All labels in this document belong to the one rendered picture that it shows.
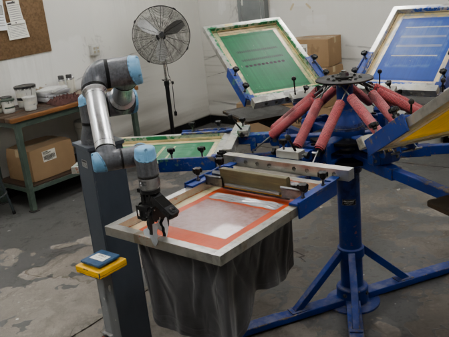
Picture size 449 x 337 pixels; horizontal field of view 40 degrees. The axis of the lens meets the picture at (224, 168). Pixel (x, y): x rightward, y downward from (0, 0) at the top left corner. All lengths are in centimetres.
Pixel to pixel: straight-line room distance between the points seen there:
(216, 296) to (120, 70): 93
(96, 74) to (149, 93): 504
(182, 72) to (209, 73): 45
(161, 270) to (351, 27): 490
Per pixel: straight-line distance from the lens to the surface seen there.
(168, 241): 222
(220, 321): 235
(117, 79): 243
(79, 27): 678
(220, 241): 225
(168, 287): 247
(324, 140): 296
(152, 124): 750
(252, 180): 262
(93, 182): 287
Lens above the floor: 187
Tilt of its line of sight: 17 degrees down
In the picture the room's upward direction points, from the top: 6 degrees counter-clockwise
